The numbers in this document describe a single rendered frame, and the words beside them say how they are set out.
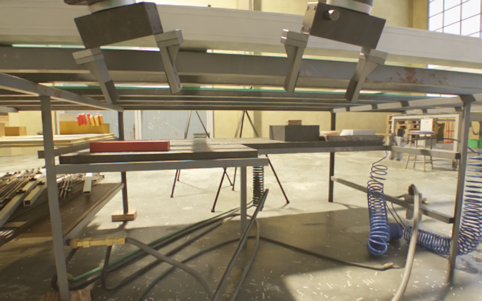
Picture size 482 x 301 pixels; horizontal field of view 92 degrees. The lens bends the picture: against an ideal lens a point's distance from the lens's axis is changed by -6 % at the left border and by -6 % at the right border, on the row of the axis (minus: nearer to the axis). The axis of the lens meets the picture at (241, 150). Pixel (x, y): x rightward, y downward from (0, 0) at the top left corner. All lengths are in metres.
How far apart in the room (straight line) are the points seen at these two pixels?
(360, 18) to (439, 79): 0.49
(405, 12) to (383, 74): 10.18
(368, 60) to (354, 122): 8.42
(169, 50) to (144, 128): 6.68
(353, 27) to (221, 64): 0.28
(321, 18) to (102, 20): 0.36
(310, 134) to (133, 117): 6.05
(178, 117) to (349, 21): 6.69
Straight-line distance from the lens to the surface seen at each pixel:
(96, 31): 0.50
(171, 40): 0.46
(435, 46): 0.85
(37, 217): 1.32
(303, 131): 1.55
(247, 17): 0.59
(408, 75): 0.85
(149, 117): 7.11
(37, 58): 0.66
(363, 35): 0.50
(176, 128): 7.06
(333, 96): 1.39
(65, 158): 1.04
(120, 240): 1.10
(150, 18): 0.46
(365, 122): 9.21
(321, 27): 0.46
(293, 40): 0.46
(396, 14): 10.66
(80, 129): 1.90
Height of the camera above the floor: 0.69
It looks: 6 degrees down
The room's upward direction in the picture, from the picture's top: straight up
